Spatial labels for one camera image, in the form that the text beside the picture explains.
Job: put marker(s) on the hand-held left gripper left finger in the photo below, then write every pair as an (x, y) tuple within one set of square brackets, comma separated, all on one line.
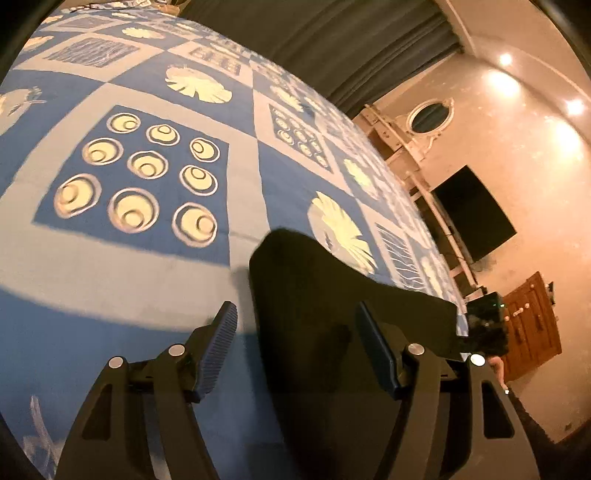
[(214, 350)]

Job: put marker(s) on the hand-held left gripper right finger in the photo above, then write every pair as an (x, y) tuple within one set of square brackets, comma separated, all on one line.
[(376, 350)]

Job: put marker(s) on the black pants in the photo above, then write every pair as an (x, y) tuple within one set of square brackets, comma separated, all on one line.
[(314, 323)]

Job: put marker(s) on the person's right hand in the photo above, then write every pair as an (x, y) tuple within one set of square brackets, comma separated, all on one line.
[(497, 367)]

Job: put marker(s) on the brown wooden door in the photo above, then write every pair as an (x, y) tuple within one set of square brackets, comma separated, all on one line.
[(533, 323)]

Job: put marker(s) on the white television stand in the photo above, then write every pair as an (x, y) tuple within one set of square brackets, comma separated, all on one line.
[(450, 235)]

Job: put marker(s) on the blue patterned bed sheet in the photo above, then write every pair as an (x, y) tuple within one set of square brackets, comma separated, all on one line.
[(138, 277)]

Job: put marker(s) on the black television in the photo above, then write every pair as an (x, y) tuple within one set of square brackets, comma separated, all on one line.
[(475, 212)]

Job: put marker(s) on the white dressing table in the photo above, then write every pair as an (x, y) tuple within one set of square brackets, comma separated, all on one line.
[(397, 143)]

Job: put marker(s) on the oval white-framed mirror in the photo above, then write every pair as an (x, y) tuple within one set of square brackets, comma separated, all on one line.
[(427, 116)]

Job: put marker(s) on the recessed ceiling light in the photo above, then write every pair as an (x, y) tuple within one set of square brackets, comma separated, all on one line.
[(575, 107), (505, 58)]

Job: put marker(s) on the dark green curtain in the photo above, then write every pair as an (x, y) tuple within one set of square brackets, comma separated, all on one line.
[(323, 46)]

